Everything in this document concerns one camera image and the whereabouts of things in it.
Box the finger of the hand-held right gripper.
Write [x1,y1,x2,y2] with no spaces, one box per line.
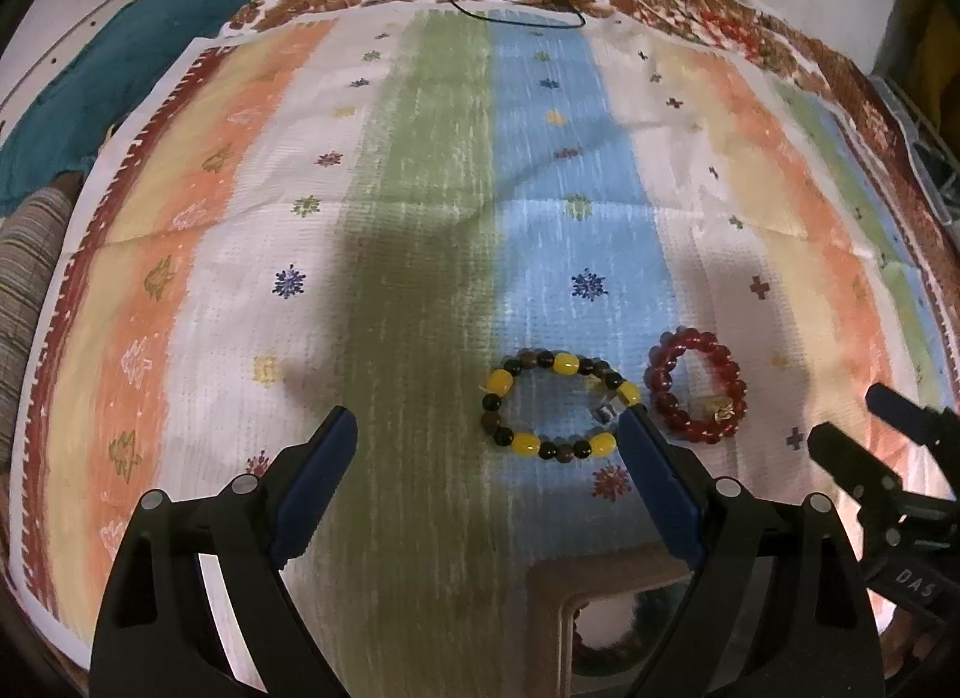
[865,383,960,448]
[808,422,908,513]

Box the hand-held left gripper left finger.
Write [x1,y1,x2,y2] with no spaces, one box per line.
[90,405,359,698]

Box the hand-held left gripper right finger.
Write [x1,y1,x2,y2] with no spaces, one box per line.
[616,404,886,698]

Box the dark red bead bracelet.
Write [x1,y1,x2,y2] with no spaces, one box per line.
[643,327,749,444]

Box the yellow and black bead bracelet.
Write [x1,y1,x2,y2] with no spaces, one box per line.
[480,347,644,463]

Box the plastic storage crate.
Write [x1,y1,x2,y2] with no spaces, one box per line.
[874,68,960,219]

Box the striped colourful mat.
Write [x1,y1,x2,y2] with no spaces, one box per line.
[15,1,960,698]

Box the grey striped bolster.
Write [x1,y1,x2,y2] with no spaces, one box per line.
[0,188,72,459]

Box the yellow hanging cloth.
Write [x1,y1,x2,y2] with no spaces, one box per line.
[892,0,960,77]

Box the teal cloth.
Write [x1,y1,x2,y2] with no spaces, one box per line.
[0,0,263,215]

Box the white bed headboard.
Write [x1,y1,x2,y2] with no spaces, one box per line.
[0,0,158,115]

